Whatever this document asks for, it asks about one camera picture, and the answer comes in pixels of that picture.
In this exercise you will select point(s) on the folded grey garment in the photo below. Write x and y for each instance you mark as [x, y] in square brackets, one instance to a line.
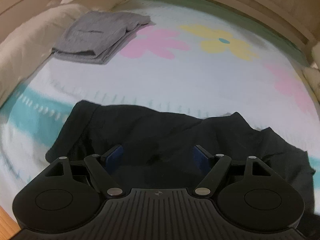
[95, 36]

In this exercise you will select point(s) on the floral bed blanket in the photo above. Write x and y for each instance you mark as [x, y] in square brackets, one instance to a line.
[196, 58]

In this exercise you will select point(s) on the floral folded quilt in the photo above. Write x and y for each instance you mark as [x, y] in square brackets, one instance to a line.
[312, 75]

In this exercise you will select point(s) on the black track pants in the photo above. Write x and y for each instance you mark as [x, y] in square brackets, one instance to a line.
[158, 147]

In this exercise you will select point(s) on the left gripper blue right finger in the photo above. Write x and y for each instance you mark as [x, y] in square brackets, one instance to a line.
[203, 159]

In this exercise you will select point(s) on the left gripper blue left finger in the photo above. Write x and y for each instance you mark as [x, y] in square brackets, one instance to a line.
[112, 159]

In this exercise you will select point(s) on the beige long pillow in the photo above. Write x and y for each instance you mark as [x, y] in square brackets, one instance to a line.
[29, 45]

